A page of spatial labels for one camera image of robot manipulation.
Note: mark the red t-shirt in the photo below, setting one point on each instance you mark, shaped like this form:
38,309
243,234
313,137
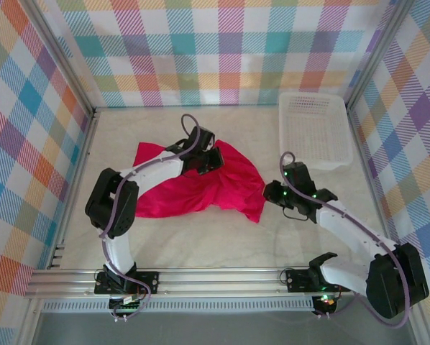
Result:
208,194

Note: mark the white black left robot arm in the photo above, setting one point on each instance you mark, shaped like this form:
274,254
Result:
154,172

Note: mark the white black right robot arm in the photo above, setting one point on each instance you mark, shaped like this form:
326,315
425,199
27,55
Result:
348,230

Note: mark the white plastic basket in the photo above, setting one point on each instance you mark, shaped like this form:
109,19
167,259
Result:
314,133

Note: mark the grey aluminium side rail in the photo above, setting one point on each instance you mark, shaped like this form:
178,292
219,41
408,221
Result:
366,172
82,161

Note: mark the thin grey frame rail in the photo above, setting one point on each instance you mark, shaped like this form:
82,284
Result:
136,106

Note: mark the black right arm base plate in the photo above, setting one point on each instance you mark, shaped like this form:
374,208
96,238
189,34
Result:
297,280

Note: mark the aluminium mounting rail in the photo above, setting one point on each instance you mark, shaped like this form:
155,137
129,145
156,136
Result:
218,282

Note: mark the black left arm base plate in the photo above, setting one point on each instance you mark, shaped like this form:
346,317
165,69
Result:
148,282

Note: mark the grey aluminium frame post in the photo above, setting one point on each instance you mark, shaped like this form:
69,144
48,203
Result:
380,46
61,54

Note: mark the grey frame leg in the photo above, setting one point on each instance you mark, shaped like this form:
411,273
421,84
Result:
29,321
425,334

